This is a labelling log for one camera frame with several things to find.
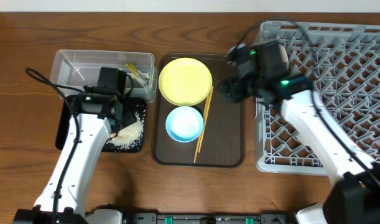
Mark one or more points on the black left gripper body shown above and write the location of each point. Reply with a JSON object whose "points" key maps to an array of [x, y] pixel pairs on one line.
{"points": [[124, 116]]}

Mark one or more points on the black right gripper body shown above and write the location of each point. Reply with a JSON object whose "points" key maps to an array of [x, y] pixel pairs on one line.
{"points": [[232, 88]]}

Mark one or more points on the rice grains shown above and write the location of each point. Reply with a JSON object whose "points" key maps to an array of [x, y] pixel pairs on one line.
{"points": [[128, 137]]}

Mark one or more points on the white tissue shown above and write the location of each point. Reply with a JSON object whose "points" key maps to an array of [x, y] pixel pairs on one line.
{"points": [[144, 75]]}

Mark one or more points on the yellow round plate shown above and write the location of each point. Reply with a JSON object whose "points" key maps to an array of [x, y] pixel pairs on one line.
{"points": [[185, 81]]}

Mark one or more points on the light blue bowl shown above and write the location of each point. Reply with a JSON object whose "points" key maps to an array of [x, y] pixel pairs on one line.
{"points": [[184, 124]]}

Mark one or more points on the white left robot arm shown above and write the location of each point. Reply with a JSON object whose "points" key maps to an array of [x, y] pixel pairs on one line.
{"points": [[95, 113]]}

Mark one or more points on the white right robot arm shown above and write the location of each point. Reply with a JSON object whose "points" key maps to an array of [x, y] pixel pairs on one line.
{"points": [[262, 71]]}

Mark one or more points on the black waste tray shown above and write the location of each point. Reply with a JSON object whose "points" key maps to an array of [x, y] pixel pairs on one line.
{"points": [[139, 105]]}

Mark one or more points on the clear plastic waste bin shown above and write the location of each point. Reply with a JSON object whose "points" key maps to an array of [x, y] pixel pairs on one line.
{"points": [[77, 68]]}

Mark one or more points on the grey dishwasher rack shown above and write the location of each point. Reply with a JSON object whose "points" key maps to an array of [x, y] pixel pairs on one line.
{"points": [[343, 60]]}

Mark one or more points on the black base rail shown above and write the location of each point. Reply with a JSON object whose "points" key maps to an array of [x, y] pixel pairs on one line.
{"points": [[157, 217]]}

